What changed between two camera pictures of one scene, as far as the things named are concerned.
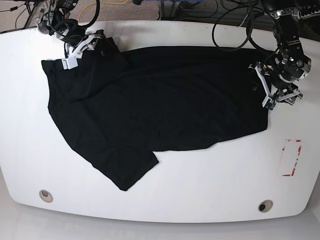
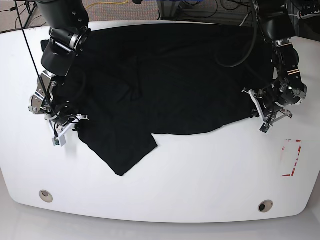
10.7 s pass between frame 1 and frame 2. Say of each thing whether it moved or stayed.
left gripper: moved
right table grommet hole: stayed
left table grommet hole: stayed
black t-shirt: moved
